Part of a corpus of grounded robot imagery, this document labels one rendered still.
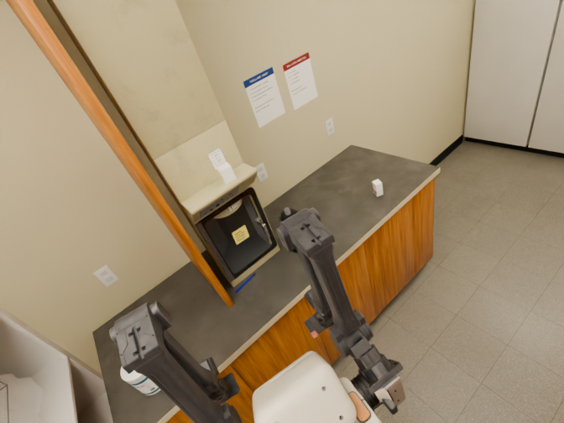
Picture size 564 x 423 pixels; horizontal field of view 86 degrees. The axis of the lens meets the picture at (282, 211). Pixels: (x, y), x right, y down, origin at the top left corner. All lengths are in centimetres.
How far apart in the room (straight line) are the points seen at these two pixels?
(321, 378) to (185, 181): 86
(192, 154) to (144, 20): 45
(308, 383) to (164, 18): 112
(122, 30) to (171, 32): 15
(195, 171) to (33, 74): 69
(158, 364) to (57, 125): 112
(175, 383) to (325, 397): 33
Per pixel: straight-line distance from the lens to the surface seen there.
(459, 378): 228
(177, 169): 123
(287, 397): 78
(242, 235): 147
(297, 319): 162
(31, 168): 161
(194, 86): 122
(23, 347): 201
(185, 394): 81
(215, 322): 155
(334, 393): 79
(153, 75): 117
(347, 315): 87
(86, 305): 192
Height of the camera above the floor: 210
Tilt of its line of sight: 37 degrees down
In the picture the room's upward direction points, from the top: 21 degrees counter-clockwise
